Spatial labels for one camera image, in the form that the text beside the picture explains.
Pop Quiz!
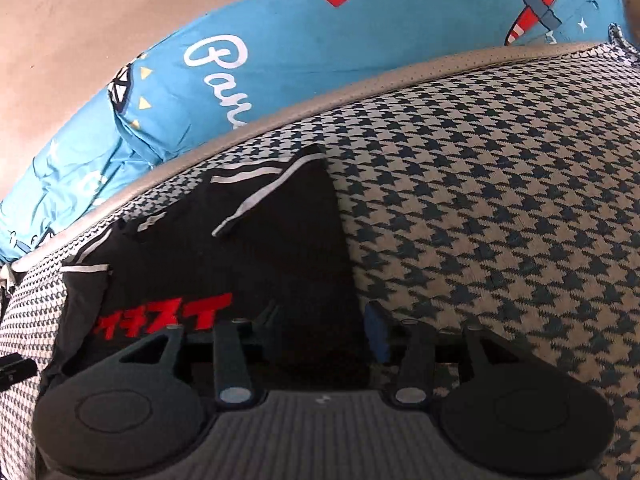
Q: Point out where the black garment red print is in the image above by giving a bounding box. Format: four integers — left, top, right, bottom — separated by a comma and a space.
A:
41, 145, 371, 390

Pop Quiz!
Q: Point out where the houndstooth mattress cover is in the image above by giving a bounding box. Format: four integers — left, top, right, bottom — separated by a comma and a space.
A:
1, 41, 639, 479

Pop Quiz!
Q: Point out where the blue cartoon print bedsheet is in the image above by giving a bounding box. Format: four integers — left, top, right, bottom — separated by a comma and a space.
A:
1, 0, 626, 262

